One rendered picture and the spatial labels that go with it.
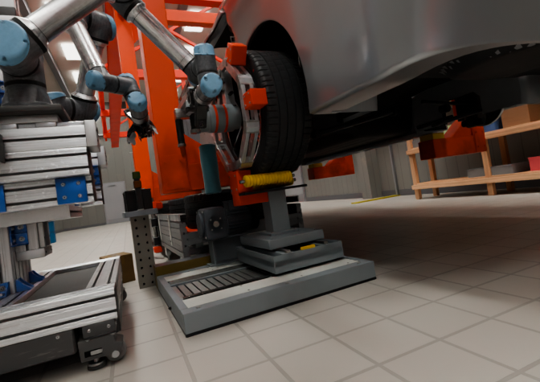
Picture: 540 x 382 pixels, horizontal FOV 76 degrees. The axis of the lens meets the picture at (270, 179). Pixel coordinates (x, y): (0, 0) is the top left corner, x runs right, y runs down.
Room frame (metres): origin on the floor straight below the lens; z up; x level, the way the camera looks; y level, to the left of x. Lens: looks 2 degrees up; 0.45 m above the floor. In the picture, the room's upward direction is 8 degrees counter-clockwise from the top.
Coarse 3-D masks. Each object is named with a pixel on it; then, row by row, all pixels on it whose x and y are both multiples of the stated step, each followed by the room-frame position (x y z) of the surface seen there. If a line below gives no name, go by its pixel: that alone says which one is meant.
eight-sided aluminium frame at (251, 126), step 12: (240, 72) 1.61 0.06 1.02; (240, 84) 1.51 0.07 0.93; (252, 84) 1.54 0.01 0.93; (240, 96) 1.53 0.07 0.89; (252, 120) 1.53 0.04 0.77; (252, 132) 1.54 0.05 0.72; (216, 144) 1.97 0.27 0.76; (252, 144) 1.59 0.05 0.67; (228, 156) 1.93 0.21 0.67; (240, 156) 1.64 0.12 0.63; (252, 156) 1.64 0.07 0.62; (228, 168) 1.83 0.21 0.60; (240, 168) 1.68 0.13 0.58
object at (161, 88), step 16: (144, 0) 2.00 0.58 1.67; (160, 0) 2.03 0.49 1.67; (160, 16) 2.03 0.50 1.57; (144, 48) 1.98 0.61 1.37; (144, 64) 2.04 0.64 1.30; (160, 64) 2.01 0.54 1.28; (160, 80) 2.01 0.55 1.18; (160, 96) 2.00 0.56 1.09; (176, 96) 2.04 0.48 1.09; (160, 112) 2.00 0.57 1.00; (160, 128) 1.99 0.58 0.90; (160, 144) 1.99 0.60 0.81; (176, 144) 2.02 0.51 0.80; (160, 160) 1.98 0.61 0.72; (176, 160) 2.01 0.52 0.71; (160, 176) 2.01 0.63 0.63; (176, 176) 2.01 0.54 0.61; (160, 192) 2.10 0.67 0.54; (176, 192) 2.01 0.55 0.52
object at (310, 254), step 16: (320, 240) 1.66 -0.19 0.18; (336, 240) 1.68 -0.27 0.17; (240, 256) 1.90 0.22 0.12; (256, 256) 1.67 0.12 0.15; (272, 256) 1.63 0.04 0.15; (288, 256) 1.53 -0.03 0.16; (304, 256) 1.56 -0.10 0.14; (320, 256) 1.59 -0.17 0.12; (336, 256) 1.63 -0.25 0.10; (272, 272) 1.52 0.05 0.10
